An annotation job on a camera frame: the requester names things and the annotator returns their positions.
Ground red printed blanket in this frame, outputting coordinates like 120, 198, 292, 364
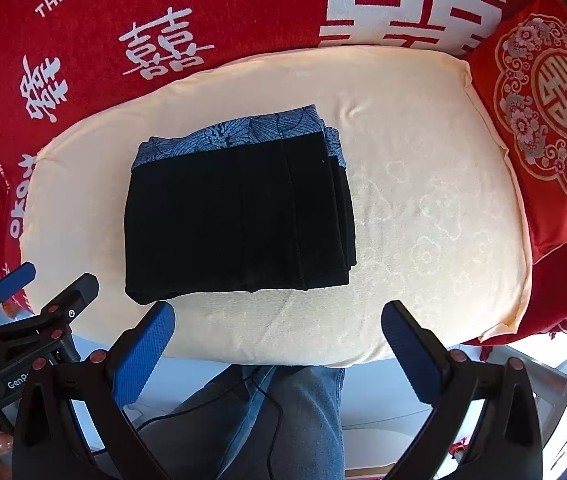
0, 0, 567, 361

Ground person's leg in jeans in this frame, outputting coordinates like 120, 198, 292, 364
136, 362, 347, 480

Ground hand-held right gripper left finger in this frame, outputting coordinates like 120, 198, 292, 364
10, 301, 176, 480

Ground black cable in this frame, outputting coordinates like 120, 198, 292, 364
136, 365, 285, 480

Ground black pants with blue waistband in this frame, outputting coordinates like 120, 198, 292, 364
124, 104, 359, 306

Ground red embroidered cushion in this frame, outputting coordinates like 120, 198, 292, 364
463, 0, 567, 266

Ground grey metal frame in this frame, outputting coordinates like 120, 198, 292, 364
478, 330, 567, 413

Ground cream pillow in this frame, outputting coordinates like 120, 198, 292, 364
18, 45, 531, 368

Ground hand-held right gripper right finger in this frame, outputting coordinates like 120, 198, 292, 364
381, 300, 544, 480

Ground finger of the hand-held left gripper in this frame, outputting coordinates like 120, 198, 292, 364
0, 261, 37, 341
0, 273, 100, 361

